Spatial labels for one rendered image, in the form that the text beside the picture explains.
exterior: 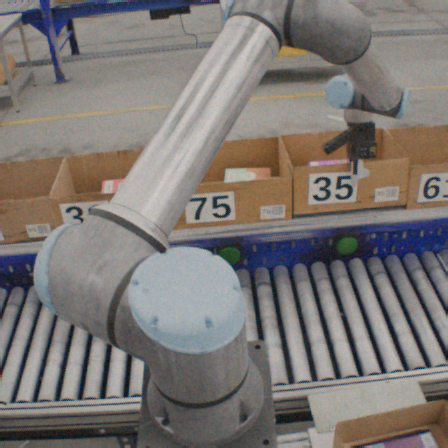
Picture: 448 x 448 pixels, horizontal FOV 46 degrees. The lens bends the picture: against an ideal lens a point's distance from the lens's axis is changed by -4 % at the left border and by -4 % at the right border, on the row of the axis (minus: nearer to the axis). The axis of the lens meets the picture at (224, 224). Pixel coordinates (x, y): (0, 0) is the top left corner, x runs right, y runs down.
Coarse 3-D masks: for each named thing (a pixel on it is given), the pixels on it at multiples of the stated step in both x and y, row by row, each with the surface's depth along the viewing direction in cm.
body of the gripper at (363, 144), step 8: (360, 128) 171; (368, 128) 168; (360, 136) 170; (368, 136) 169; (352, 144) 169; (360, 144) 168; (368, 144) 168; (352, 152) 169; (360, 152) 170; (368, 152) 170
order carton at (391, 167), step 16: (384, 128) 197; (288, 144) 199; (304, 144) 200; (320, 144) 200; (384, 144) 198; (288, 160) 180; (304, 160) 203; (320, 160) 203; (368, 160) 204; (384, 160) 173; (400, 160) 173; (304, 176) 174; (368, 176) 175; (384, 176) 176; (400, 176) 176; (304, 192) 177; (368, 192) 178; (400, 192) 179; (304, 208) 180; (320, 208) 180; (336, 208) 181; (352, 208) 181
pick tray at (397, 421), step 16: (368, 416) 123; (384, 416) 124; (400, 416) 125; (416, 416) 126; (432, 416) 127; (336, 432) 121; (352, 432) 125; (368, 432) 126; (384, 432) 128; (400, 432) 128; (432, 432) 127
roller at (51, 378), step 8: (56, 328) 167; (64, 328) 167; (56, 336) 164; (64, 336) 165; (56, 344) 161; (64, 344) 163; (56, 352) 159; (64, 352) 161; (48, 360) 157; (56, 360) 156; (48, 368) 154; (56, 368) 154; (48, 376) 151; (56, 376) 152; (48, 384) 149; (56, 384) 150; (40, 392) 147; (48, 392) 147; (56, 392) 149; (40, 400) 145; (48, 400) 145
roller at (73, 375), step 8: (80, 328) 166; (72, 336) 165; (80, 336) 164; (88, 336) 166; (72, 344) 162; (80, 344) 161; (72, 352) 158; (80, 352) 159; (72, 360) 156; (80, 360) 157; (72, 368) 153; (80, 368) 155; (64, 376) 152; (72, 376) 151; (80, 376) 153; (64, 384) 149; (72, 384) 149; (80, 384) 152; (64, 392) 146; (72, 392) 147; (64, 400) 146; (72, 400) 146
